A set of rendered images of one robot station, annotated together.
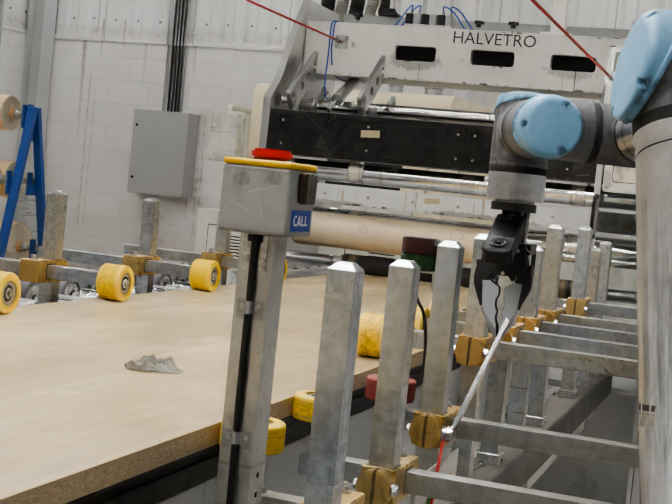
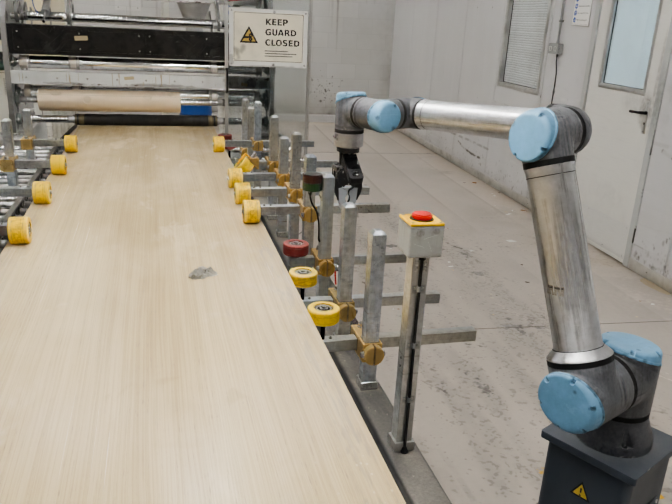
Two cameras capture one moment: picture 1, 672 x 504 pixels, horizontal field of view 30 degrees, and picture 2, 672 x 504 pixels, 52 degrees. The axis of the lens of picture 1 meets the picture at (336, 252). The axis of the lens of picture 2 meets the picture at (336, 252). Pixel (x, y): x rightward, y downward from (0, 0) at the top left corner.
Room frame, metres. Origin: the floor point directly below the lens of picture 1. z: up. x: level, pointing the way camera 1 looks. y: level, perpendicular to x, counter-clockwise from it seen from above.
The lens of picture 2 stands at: (0.22, 0.92, 1.59)
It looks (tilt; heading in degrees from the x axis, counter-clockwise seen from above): 19 degrees down; 326
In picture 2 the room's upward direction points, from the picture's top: 3 degrees clockwise
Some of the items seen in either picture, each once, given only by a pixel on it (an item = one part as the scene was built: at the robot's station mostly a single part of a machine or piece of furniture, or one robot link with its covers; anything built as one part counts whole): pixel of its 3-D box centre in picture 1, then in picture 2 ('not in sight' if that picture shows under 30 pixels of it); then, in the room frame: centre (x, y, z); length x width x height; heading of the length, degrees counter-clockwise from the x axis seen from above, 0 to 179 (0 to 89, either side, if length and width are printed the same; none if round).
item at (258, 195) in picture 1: (267, 200); (420, 237); (1.19, 0.07, 1.18); 0.07 x 0.07 x 0.08; 71
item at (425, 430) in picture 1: (433, 425); (321, 262); (1.93, -0.18, 0.85); 0.14 x 0.06 x 0.05; 161
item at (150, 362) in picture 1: (154, 361); (200, 270); (1.86, 0.26, 0.91); 0.09 x 0.07 x 0.02; 105
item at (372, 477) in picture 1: (387, 479); (341, 304); (1.69, -0.10, 0.81); 0.14 x 0.06 x 0.05; 161
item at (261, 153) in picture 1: (271, 158); (421, 217); (1.19, 0.07, 1.22); 0.04 x 0.04 x 0.02
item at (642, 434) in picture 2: not in sight; (615, 418); (1.07, -0.53, 0.65); 0.19 x 0.19 x 0.10
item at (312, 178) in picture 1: (307, 189); not in sight; (1.18, 0.03, 1.20); 0.03 x 0.01 x 0.03; 161
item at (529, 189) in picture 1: (513, 189); (347, 140); (1.95, -0.27, 1.23); 0.10 x 0.09 x 0.05; 71
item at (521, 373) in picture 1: (523, 358); (282, 194); (2.62, -0.42, 0.88); 0.04 x 0.04 x 0.48; 71
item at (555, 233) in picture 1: (545, 327); (273, 169); (2.86, -0.50, 0.93); 0.04 x 0.04 x 0.48; 71
